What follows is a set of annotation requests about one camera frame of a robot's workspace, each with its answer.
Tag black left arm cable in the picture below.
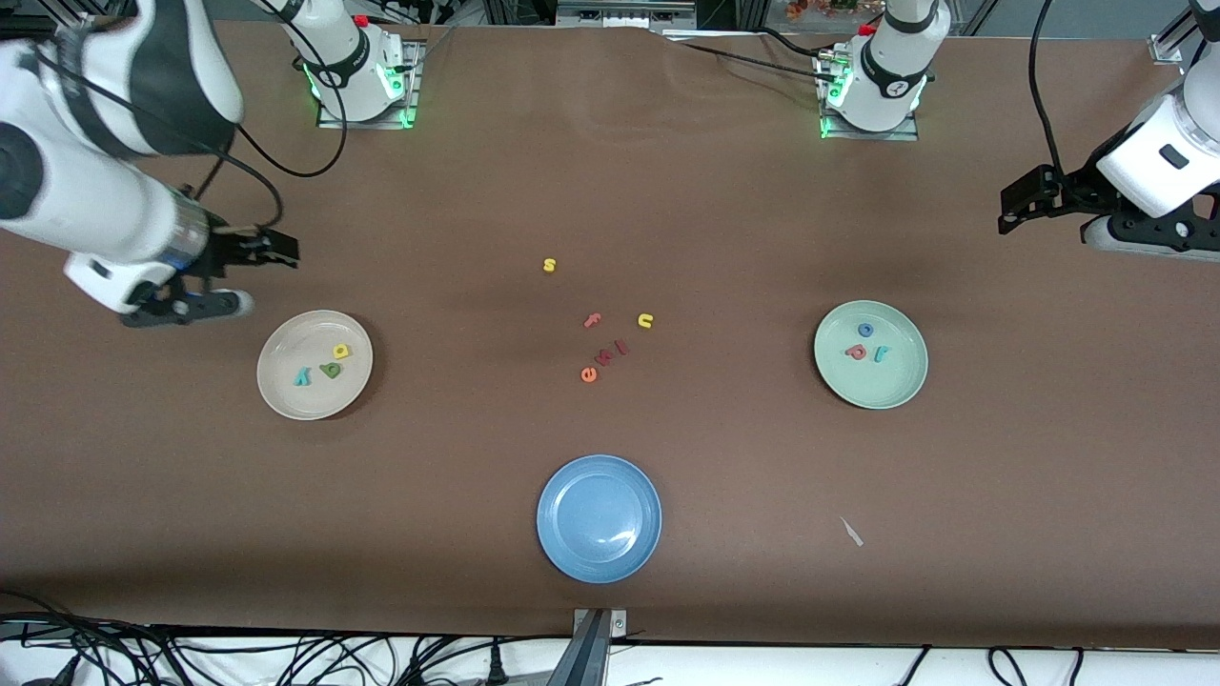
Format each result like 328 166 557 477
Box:
1027 0 1067 177

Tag aluminium corner bracket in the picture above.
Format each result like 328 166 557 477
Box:
1149 19 1192 66

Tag orange artificial flowers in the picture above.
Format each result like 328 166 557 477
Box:
784 0 883 22

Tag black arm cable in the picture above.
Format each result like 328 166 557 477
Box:
1027 0 1067 177
33 0 349 234

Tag beige round plate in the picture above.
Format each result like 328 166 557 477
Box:
256 310 375 422

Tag blue round plate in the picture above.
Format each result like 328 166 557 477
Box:
536 454 663 584

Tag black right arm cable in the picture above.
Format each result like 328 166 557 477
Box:
33 0 349 234

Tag brown table cover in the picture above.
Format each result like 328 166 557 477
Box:
0 17 1220 651

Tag green round plate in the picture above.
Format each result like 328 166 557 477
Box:
813 299 930 412

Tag black looped floor cable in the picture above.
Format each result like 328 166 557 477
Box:
987 646 1030 686

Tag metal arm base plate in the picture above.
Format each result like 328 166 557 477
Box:
818 52 922 143
316 40 421 131

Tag black table cable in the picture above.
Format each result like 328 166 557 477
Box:
667 38 830 77

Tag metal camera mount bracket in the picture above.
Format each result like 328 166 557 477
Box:
548 608 630 686

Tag aluminium frame rail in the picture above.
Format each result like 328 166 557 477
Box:
558 0 697 30

